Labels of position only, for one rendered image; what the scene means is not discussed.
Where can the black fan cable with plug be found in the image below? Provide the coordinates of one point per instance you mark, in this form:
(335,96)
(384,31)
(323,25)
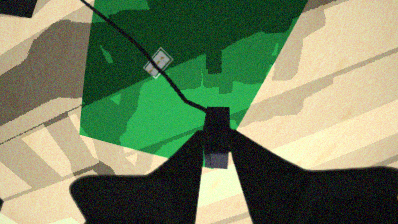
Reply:
(216,130)

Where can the green circuit board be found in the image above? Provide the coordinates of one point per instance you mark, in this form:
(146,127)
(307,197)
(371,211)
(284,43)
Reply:
(217,52)

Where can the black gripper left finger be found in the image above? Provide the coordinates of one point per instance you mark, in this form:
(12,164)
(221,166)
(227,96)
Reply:
(170,192)

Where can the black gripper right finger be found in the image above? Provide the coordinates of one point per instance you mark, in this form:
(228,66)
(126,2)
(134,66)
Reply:
(277,191)

